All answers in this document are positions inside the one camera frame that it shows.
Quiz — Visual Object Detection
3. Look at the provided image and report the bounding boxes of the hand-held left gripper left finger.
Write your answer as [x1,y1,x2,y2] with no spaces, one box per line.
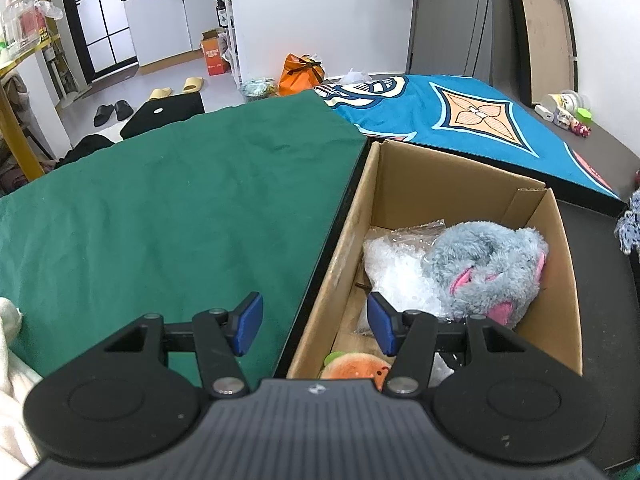
[102,291,266,401]

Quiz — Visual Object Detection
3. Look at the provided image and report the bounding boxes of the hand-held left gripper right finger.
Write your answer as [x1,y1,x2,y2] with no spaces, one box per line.
[366,291,543,401]

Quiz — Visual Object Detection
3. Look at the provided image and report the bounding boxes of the plush toy with green edge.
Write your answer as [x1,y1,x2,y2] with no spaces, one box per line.
[320,351,393,392]

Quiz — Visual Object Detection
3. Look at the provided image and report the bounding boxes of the grey pink plush mouse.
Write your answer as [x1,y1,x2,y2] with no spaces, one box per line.
[425,219,549,328]

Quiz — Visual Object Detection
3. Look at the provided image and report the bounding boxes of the clear plastic bag white filling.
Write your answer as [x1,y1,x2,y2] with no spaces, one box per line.
[360,219,453,376]

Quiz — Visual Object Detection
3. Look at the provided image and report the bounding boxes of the green cloth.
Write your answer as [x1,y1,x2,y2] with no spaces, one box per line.
[0,94,368,378]

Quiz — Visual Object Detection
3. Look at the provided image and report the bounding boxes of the blue patterned blanket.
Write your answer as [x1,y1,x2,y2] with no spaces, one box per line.
[312,74,628,201]

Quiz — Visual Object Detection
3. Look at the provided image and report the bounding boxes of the green plastic bag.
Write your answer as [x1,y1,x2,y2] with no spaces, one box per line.
[240,77,278,103]

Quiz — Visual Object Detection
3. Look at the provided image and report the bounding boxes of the black cloth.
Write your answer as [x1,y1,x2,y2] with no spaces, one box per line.
[52,134,116,171]

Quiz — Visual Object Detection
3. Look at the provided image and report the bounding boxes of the white fluffy blanket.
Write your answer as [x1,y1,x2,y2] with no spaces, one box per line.
[0,297,43,480]

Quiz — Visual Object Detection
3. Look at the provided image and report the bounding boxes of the crumpled clear plastic bag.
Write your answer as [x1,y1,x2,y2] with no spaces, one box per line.
[340,67,373,86]

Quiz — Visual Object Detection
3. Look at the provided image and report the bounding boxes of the orange gift bag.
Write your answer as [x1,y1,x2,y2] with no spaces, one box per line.
[278,53,325,96]

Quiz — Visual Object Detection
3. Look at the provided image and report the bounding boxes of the orange cardboard box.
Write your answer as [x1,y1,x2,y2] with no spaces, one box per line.
[200,30,231,76]

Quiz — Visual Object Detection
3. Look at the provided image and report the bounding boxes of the white kitchen cabinet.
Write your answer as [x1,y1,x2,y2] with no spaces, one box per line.
[122,0,236,68]

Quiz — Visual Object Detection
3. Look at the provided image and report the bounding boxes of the black-framed sliding door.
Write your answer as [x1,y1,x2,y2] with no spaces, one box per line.
[52,0,138,81]

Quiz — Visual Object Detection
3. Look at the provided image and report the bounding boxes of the clear plastic storage box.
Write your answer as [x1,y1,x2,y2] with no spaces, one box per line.
[0,0,61,56]

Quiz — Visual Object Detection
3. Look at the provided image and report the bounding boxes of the white wire rack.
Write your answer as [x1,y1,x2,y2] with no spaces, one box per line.
[215,0,243,86]

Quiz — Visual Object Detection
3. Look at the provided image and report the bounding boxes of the yellow frame table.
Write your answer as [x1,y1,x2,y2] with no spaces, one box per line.
[0,35,61,183]

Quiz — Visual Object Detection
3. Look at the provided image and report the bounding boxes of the brown board with black frame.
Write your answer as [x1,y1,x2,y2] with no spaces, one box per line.
[502,0,578,106]

